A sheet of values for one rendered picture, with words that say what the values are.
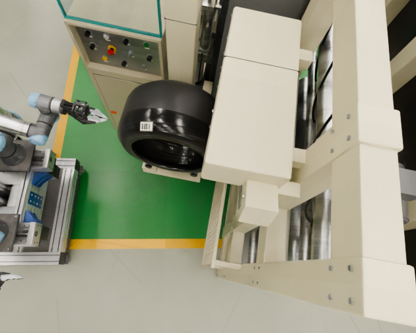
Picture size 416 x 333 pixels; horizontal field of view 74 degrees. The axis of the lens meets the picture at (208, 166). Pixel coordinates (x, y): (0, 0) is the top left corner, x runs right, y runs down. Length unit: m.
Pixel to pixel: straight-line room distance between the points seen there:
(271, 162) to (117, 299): 2.00
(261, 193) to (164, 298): 1.82
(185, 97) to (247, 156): 0.57
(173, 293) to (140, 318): 0.31
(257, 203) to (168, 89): 0.71
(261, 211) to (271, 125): 0.25
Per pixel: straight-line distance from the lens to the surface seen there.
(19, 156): 2.12
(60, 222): 2.47
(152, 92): 1.29
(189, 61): 1.38
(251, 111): 0.85
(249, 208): 0.79
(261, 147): 0.80
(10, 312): 2.81
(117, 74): 2.08
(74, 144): 2.91
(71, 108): 1.50
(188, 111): 1.22
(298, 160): 0.88
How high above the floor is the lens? 2.48
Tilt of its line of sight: 69 degrees down
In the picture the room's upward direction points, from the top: 15 degrees clockwise
